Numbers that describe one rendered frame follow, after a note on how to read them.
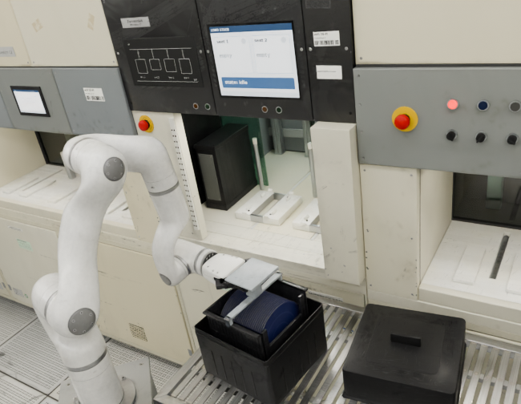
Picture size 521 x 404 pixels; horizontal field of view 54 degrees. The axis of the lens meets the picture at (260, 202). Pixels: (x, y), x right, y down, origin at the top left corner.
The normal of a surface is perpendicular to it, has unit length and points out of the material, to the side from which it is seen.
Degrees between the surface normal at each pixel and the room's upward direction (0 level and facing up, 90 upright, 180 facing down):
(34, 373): 0
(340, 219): 90
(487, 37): 90
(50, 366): 0
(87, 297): 69
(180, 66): 90
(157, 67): 90
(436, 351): 0
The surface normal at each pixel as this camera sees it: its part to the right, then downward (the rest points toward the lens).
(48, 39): -0.51, 0.46
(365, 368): -0.15, -0.88
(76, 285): 0.52, -0.25
